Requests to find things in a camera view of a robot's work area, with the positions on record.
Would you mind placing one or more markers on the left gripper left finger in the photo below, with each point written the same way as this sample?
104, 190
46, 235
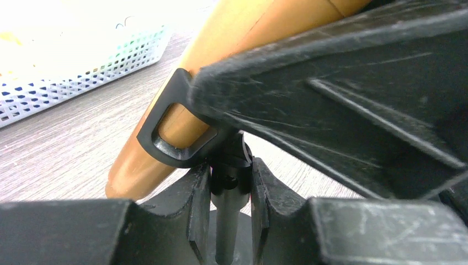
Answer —
170, 228

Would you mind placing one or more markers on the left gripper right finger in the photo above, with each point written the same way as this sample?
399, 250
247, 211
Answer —
288, 229

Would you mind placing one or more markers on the white plastic basket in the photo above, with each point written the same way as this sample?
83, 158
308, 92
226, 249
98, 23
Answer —
43, 68

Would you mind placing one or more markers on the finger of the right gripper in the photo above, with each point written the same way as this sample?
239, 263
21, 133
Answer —
377, 101

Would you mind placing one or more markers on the black round-base mic stand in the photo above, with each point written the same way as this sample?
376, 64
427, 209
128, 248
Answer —
220, 164

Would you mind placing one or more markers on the gold brown microphone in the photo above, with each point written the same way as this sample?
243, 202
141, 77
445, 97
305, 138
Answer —
234, 30

